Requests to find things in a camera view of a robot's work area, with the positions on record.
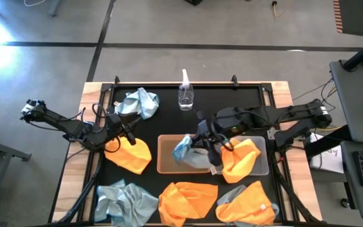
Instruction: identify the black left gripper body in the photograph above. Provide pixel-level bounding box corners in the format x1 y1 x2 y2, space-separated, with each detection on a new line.
107 112 129 133

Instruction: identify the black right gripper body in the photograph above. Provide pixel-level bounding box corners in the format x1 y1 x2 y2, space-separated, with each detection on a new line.
197 117 233 148

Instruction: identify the orange microfiber towel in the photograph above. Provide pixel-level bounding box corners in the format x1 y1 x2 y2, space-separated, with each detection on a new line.
221 137 262 184
158 182 219 227
215 180 277 226
104 136 153 175

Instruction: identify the black table mat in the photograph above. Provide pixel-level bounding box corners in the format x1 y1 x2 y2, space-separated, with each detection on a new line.
105 84 283 223

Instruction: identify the orange plastic basket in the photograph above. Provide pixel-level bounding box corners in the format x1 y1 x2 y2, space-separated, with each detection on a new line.
156 134 223 175

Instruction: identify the clear spray bottle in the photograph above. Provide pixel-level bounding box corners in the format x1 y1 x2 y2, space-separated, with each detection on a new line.
178 68 195 112

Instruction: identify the clear plastic basket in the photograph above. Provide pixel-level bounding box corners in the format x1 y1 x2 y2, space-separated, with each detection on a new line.
212 135 270 177

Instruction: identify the white paper sheet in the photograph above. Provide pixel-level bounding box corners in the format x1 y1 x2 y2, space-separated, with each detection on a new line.
309 134 345 174

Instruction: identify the gray desk panel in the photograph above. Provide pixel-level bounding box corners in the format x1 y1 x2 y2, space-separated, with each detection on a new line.
328 59 363 144

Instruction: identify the black stand pole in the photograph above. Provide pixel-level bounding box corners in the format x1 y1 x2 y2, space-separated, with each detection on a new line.
342 33 363 72

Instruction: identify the orange striped floor mat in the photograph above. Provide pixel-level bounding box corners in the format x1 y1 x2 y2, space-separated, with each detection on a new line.
332 0 363 38

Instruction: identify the yellow floor cable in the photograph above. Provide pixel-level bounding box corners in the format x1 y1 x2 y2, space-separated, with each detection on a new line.
271 0 292 18

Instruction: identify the white floor cable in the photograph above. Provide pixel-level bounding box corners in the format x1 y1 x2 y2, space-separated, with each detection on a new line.
23 0 49 8

